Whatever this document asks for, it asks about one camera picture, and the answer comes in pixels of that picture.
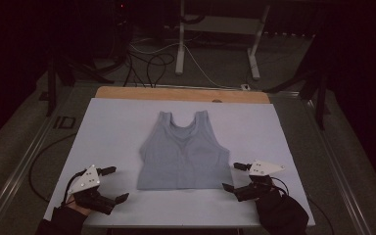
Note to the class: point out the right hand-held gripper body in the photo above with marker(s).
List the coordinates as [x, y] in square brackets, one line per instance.
[262, 168]

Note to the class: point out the grey sleeveless vest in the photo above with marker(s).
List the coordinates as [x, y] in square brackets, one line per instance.
[184, 153]

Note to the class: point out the black tripod stand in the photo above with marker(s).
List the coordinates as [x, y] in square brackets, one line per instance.
[313, 88]
[65, 70]

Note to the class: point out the wooden table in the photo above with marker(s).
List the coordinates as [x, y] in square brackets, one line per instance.
[163, 93]

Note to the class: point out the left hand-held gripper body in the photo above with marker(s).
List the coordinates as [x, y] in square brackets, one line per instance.
[86, 180]

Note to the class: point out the metal floor rail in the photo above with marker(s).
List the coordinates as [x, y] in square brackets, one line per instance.
[333, 163]
[16, 169]

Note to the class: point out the white plug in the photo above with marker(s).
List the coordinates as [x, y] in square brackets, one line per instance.
[245, 87]

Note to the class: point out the white metal desk frame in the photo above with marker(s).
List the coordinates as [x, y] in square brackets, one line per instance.
[220, 24]

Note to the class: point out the white table mat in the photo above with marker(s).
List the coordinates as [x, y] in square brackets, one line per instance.
[111, 137]

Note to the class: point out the black rectangular bracket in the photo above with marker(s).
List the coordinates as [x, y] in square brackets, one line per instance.
[64, 122]

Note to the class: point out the person's right hand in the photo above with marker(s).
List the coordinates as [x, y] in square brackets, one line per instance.
[275, 205]

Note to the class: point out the person's left hand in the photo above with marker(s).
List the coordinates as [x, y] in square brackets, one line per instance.
[76, 205]

